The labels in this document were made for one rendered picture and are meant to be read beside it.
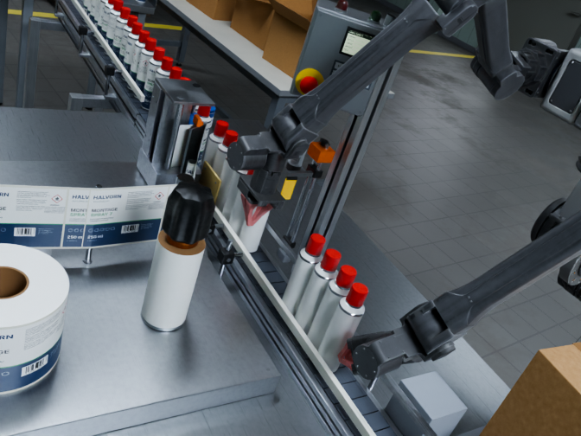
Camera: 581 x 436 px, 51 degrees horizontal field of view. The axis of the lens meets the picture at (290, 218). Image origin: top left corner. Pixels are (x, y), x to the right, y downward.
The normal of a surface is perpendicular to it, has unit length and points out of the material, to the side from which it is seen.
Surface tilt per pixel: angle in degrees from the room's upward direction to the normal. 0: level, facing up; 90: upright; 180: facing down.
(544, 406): 90
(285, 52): 90
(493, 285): 74
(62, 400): 0
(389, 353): 21
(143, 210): 90
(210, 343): 0
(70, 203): 90
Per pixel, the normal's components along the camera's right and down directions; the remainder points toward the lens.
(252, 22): -0.76, 0.14
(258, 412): 0.29, -0.82
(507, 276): -0.60, -0.07
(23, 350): 0.61, 0.56
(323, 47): -0.09, 0.50
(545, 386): -0.87, 0.00
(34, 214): 0.38, 0.58
